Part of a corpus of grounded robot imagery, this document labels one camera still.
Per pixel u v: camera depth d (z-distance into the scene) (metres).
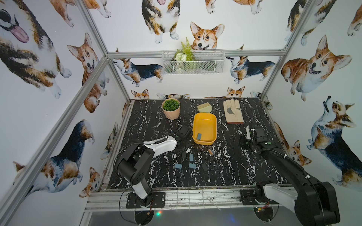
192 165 0.86
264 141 0.64
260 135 0.66
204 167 0.84
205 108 1.15
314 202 0.40
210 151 0.90
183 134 0.73
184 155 0.90
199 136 0.98
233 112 1.11
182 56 0.82
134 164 0.46
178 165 0.86
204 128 1.06
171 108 1.02
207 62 0.92
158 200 0.73
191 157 0.88
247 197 0.73
